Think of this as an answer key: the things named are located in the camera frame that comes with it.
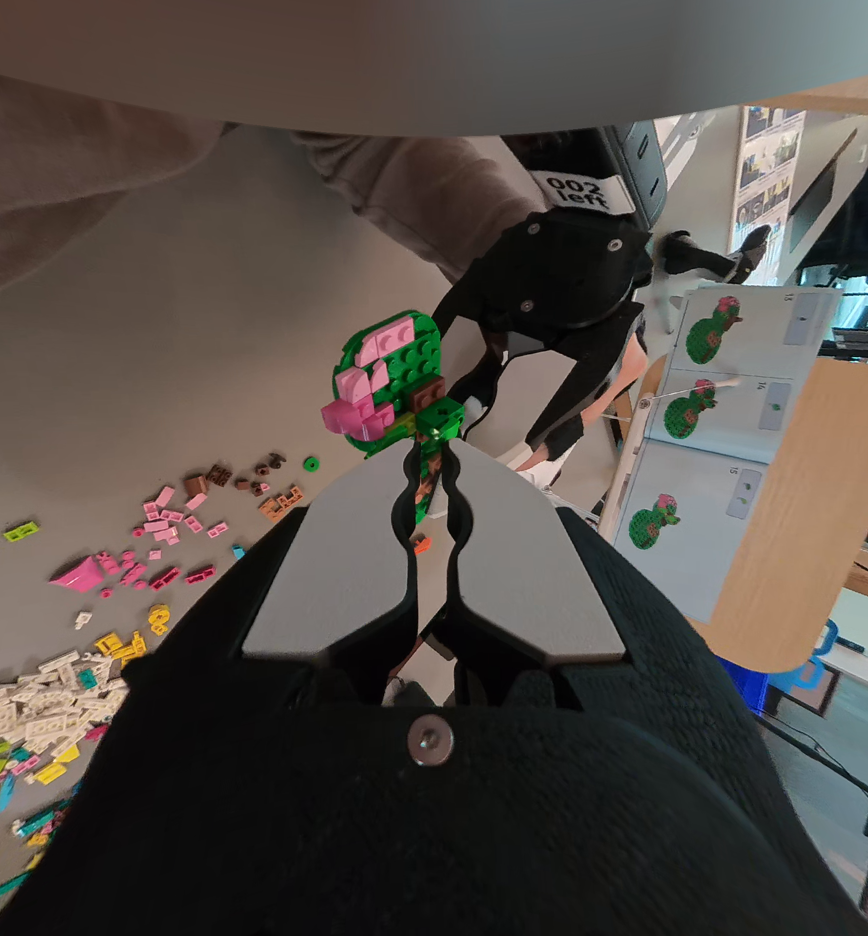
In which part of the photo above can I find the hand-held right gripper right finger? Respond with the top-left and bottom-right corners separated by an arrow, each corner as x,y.
430,442 -> 630,707

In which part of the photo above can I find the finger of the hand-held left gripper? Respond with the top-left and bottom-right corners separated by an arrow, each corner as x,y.
452,329 -> 556,444
445,311 -> 498,412

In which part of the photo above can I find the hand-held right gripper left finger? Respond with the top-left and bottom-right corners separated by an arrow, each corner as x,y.
241,445 -> 418,704

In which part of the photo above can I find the green and pink lego model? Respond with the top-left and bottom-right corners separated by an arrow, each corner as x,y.
320,311 -> 469,525

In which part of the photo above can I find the person's left forearm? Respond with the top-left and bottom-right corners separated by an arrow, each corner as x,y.
288,130 -> 555,288

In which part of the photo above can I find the tan orange lego piece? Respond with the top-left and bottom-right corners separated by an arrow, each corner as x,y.
258,486 -> 305,522

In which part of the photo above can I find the group of brown lego pieces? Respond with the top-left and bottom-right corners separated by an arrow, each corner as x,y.
184,452 -> 290,500

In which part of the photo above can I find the pile of pink lego pieces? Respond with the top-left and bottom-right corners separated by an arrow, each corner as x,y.
48,483 -> 235,599

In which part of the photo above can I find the group of yellow lego pieces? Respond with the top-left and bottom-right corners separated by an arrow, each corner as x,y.
94,603 -> 173,665

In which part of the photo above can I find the lego instruction booklet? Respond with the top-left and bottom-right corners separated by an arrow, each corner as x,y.
598,285 -> 845,624

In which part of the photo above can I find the pile of white lego pieces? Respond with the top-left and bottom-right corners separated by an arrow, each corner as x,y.
0,646 -> 129,763

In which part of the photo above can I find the person's left hand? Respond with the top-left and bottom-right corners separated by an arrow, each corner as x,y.
513,325 -> 647,476

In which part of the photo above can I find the blue plastic bin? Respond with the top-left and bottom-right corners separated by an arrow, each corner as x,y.
718,657 -> 773,719

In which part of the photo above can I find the dark monitor screen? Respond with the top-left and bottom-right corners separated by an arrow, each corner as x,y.
788,130 -> 861,255

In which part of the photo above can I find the light wooden board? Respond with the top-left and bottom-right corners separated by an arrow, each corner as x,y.
624,357 -> 868,674

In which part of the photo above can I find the pile of mixed colourful pieces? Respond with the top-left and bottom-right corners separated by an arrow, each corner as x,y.
0,739 -> 87,922

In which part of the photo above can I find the person's beige top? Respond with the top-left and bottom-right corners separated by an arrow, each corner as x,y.
0,66 -> 226,304

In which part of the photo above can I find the wall poster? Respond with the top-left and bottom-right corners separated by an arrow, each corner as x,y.
727,106 -> 807,288

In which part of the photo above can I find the blue plastic handle object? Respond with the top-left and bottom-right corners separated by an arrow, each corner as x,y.
776,618 -> 842,693

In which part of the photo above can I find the black cable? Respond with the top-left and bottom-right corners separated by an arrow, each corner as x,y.
754,711 -> 868,807

